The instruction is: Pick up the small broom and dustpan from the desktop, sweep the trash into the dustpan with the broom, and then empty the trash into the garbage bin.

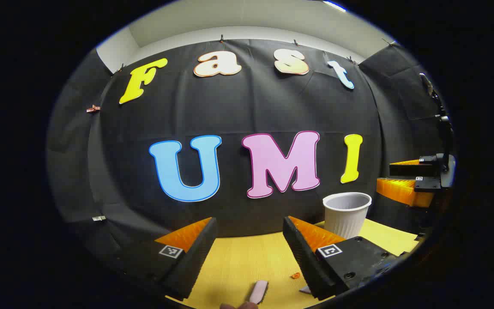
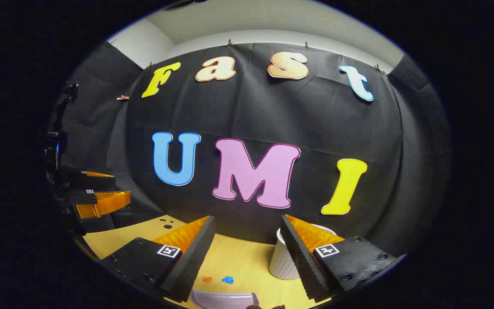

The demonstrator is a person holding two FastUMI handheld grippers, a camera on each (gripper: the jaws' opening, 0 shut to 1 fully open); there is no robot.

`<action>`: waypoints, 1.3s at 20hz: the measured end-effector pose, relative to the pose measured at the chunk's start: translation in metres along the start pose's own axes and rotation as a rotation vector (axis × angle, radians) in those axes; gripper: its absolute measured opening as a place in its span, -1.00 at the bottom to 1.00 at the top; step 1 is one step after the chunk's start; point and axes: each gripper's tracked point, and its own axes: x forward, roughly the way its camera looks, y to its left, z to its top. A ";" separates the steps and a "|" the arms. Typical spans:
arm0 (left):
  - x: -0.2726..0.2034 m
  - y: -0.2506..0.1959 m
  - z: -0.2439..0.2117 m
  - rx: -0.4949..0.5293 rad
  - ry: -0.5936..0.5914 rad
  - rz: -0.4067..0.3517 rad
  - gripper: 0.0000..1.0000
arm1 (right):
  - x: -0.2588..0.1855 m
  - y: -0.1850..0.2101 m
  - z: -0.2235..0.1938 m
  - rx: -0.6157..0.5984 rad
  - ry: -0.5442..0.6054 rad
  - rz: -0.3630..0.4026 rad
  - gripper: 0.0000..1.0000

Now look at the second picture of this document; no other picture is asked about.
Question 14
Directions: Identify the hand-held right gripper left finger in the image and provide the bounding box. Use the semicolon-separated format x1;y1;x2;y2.
99;215;217;303

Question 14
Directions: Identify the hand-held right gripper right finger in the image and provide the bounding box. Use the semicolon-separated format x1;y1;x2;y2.
280;214;407;302

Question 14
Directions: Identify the white ribbed cup garbage bin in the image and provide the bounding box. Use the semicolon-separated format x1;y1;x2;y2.
268;223;337;280

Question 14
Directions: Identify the lavender plastic dustpan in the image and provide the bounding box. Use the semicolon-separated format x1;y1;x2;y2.
190;290;259;309

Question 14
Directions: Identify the wooden desktop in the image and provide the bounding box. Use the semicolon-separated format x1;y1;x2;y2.
82;215;337;309

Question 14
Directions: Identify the black backdrop cloth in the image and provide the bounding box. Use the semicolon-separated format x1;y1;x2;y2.
48;41;451;258

